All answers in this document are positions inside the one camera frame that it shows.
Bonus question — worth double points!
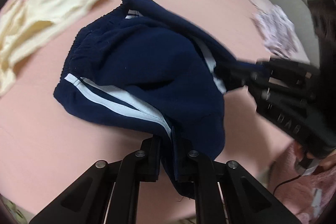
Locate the white lilac patterned garment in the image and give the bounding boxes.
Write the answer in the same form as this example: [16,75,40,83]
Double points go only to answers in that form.
[253,5,299,59]

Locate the navy shorts with white stripes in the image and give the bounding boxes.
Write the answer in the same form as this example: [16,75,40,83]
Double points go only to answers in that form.
[54,0,238,197]

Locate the person's right hand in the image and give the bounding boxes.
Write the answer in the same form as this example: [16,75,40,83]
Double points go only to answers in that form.
[293,140,336,172]

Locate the pink fuzzy sleeve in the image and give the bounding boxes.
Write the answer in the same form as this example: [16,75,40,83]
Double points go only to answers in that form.
[268,141,335,223]

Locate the cream yellow garment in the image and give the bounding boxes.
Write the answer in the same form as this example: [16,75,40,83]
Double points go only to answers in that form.
[1,0,100,95]

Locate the thin black cable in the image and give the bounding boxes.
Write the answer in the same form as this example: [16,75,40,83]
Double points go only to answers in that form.
[273,173,302,196]

